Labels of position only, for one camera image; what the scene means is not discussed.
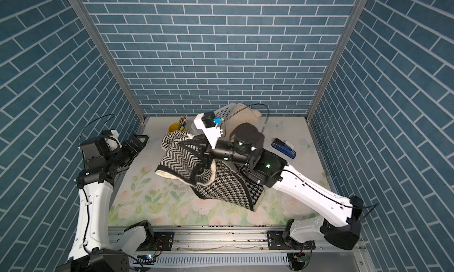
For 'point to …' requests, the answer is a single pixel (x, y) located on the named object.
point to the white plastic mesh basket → (224, 112)
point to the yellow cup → (174, 127)
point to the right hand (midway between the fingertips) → (186, 142)
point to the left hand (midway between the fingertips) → (148, 141)
